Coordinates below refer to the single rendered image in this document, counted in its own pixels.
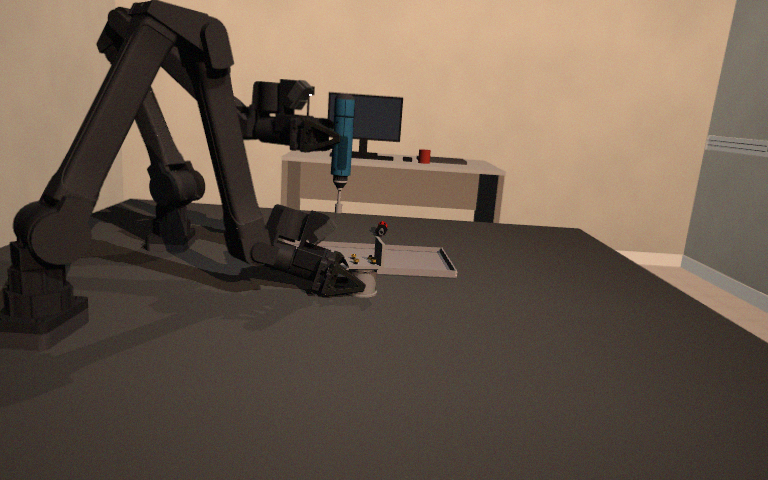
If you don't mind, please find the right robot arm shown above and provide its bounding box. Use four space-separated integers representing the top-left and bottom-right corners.
0 0 338 334

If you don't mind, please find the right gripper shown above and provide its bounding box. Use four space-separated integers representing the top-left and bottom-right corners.
289 247 366 296

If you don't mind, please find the beige rectangular tray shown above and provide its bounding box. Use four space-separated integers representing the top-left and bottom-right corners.
317 241 457 278

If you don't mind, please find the blue nut driver barrel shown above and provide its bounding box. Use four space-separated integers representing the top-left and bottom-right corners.
331 93 356 213

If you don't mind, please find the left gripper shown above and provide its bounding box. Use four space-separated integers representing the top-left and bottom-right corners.
274 117 341 152

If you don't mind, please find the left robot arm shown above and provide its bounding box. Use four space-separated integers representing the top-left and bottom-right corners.
96 7 314 245

